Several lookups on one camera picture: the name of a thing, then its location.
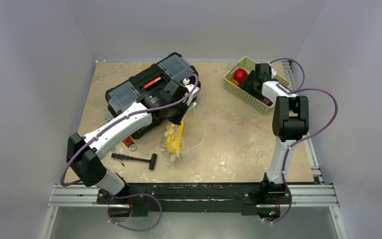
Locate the green plastic basket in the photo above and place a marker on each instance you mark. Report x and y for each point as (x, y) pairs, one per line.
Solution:
(248, 64)

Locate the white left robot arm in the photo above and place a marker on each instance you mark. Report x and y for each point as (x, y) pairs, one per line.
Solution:
(85, 153)

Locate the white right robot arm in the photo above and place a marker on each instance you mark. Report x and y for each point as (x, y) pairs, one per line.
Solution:
(290, 123)

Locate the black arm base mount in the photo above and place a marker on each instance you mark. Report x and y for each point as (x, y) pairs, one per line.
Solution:
(244, 198)

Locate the red toy apple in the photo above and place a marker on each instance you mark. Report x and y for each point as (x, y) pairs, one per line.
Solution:
(240, 75)

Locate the red adjustable wrench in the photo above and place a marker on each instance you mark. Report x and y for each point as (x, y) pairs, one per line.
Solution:
(128, 142)

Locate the clear zip top bag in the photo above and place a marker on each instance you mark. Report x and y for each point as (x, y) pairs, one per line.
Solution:
(193, 136)

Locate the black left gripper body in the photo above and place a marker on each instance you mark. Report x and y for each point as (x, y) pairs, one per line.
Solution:
(177, 113)

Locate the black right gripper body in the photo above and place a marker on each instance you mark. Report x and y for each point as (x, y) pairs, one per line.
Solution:
(250, 84)

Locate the black rubber mallet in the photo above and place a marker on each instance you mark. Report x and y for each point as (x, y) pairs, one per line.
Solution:
(152, 161)

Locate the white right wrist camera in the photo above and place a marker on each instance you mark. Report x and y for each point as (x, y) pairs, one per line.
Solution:
(271, 73)

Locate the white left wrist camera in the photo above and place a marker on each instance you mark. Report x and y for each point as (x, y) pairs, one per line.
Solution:
(192, 89)

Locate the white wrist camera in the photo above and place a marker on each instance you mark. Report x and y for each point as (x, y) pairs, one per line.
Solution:
(271, 73)
(192, 89)

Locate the yellow toy banana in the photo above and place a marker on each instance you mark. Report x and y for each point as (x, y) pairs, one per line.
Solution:
(173, 140)

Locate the dark red toy fruit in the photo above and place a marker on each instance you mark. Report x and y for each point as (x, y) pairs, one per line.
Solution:
(267, 102)

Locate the black plastic toolbox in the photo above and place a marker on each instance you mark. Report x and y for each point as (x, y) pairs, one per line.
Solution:
(157, 86)

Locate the orange toy fruit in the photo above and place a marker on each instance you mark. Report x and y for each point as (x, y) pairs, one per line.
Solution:
(235, 82)

